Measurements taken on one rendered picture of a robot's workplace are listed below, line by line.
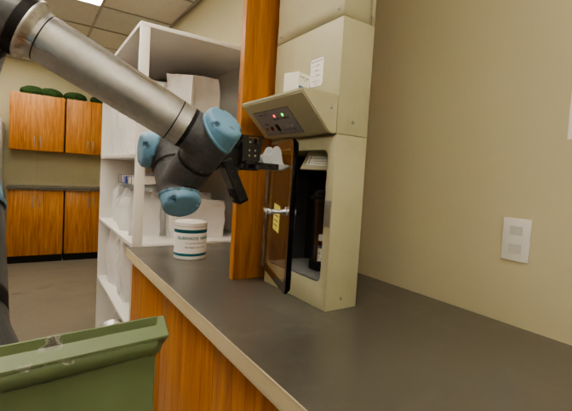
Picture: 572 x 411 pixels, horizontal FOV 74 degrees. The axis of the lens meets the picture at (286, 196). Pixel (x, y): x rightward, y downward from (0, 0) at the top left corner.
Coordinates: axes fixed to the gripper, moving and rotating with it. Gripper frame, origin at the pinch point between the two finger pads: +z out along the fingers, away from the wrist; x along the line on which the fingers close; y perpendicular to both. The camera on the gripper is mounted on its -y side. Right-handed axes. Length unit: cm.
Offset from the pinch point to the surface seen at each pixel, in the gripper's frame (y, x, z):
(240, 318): -37.1, -0.7, -10.6
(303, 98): 17.5, -4.7, 1.5
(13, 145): 17, 516, -73
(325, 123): 12.0, -6.1, 7.8
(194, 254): -35, 62, 1
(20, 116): 55, 516, -66
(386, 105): 26, 17, 55
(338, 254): -21.9, -6.1, 14.9
